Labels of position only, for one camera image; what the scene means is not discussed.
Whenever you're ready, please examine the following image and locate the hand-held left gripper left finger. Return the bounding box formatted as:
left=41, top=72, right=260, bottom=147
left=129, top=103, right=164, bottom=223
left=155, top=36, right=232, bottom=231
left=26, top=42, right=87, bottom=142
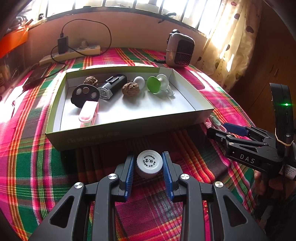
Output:
left=29, top=154, right=135, bottom=241

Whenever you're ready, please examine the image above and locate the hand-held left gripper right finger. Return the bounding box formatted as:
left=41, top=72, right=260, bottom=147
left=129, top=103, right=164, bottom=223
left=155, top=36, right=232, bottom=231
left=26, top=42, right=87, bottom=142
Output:
left=162, top=152, right=269, bottom=241

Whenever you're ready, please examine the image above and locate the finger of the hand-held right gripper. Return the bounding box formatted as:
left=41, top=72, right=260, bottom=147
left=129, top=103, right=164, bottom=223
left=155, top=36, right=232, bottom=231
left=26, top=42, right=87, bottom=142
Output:
left=206, top=128, right=270, bottom=152
left=223, top=123, right=271, bottom=143

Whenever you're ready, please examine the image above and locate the pink and green clip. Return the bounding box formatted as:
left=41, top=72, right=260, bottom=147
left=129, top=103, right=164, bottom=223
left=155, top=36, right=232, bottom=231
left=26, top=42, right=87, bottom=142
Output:
left=206, top=116, right=228, bottom=135

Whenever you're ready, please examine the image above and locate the white bottle cap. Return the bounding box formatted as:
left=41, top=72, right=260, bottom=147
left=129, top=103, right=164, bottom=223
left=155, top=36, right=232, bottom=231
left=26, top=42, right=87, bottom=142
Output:
left=135, top=150, right=163, bottom=179

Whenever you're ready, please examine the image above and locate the green and white cardboard box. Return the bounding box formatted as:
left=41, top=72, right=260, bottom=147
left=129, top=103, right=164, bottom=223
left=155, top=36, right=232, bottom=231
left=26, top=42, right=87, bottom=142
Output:
left=45, top=65, right=214, bottom=152

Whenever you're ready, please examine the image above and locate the green and white spool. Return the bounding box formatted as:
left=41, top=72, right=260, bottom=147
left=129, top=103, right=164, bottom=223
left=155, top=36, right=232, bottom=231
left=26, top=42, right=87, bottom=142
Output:
left=147, top=74, right=170, bottom=95

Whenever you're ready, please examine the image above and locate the wrinkled brown walnut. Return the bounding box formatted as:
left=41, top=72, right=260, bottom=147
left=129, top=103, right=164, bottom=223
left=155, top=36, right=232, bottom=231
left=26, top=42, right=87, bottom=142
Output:
left=122, top=82, right=141, bottom=96

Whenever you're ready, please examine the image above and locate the black flashlight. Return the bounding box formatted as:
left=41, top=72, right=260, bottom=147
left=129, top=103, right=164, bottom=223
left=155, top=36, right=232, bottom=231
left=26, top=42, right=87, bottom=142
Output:
left=97, top=74, right=126, bottom=100

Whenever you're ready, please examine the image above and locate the black disc with round holes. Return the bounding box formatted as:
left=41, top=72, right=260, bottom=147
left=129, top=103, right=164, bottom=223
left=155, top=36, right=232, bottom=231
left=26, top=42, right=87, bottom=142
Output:
left=71, top=84, right=100, bottom=109

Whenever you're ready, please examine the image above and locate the white ball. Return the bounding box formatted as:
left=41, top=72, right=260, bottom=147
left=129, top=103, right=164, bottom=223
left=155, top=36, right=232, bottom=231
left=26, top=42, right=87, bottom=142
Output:
left=134, top=76, right=145, bottom=90

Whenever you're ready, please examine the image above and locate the pitted brown walnut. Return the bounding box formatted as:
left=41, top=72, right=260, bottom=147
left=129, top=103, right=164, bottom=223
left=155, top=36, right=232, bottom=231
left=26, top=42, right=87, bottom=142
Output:
left=83, top=76, right=99, bottom=87

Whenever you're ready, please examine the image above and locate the person's right hand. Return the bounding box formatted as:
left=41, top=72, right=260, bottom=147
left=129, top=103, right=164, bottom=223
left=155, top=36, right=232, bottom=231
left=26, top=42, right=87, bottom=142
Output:
left=254, top=170, right=292, bottom=202

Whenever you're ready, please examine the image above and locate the wooden cabinet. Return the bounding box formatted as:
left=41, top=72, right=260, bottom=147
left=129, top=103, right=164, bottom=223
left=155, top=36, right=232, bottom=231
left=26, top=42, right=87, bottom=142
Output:
left=231, top=0, right=296, bottom=130

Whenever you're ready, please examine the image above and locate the cream dotted curtain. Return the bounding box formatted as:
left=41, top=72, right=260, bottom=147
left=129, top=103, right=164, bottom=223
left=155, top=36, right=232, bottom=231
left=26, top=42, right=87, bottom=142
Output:
left=196, top=0, right=262, bottom=93

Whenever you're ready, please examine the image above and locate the beige space heater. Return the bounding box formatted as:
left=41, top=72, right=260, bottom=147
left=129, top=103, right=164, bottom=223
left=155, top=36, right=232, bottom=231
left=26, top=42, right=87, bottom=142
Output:
left=165, top=29, right=195, bottom=68

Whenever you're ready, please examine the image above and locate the plaid blanket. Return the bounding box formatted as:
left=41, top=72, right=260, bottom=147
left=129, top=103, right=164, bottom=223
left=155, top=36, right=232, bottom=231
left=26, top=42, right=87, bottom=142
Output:
left=0, top=46, right=262, bottom=241

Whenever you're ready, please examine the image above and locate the white power strip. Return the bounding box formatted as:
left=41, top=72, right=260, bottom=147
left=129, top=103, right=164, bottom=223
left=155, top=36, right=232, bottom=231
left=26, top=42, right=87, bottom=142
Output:
left=39, top=45, right=101, bottom=66

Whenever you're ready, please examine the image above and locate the black flat device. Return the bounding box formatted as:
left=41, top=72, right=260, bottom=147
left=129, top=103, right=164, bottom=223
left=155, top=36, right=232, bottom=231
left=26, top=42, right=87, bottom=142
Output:
left=23, top=62, right=52, bottom=90

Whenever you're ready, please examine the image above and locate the black charger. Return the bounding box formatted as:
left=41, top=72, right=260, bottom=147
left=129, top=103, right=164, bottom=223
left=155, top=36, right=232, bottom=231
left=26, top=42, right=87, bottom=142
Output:
left=57, top=36, right=68, bottom=55

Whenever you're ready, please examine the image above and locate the orange box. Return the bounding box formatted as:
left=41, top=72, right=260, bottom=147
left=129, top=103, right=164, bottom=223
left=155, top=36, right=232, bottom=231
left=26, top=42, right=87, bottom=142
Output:
left=0, top=29, right=28, bottom=58

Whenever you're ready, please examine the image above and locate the black charger cable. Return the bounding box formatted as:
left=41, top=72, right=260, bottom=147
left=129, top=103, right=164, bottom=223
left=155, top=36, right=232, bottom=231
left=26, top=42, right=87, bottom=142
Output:
left=51, top=19, right=112, bottom=63

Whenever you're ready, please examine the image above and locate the metal frame window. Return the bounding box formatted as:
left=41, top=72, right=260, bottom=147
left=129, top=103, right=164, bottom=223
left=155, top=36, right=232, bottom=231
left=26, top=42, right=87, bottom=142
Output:
left=30, top=0, right=222, bottom=37

